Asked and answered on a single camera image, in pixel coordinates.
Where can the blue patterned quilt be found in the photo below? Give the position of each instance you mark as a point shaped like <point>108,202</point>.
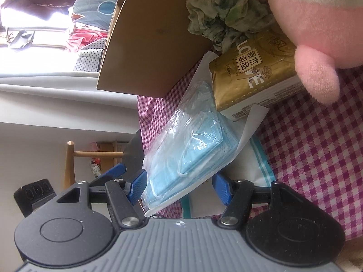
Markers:
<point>94,13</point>

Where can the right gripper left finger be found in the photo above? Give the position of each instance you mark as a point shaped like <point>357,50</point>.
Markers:
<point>124,205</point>

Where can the gold tissue pack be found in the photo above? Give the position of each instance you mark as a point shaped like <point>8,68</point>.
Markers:
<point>260,70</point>

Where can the green crumpled cloth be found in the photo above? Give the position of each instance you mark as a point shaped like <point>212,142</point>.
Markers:
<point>227,23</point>

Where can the polka dot cloth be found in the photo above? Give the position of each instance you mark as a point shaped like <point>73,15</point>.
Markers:
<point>88,58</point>

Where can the brown cardboard box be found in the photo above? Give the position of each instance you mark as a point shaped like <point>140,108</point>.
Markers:
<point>149,48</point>

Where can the red cloth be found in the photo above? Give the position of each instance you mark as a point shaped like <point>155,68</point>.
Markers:
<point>77,38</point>

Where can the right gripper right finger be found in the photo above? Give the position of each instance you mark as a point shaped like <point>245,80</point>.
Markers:
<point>237,197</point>

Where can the pink white plush toy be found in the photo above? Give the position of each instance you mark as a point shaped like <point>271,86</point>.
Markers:
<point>327,35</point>

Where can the bagged blue face masks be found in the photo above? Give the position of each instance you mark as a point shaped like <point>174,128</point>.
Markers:
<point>195,144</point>

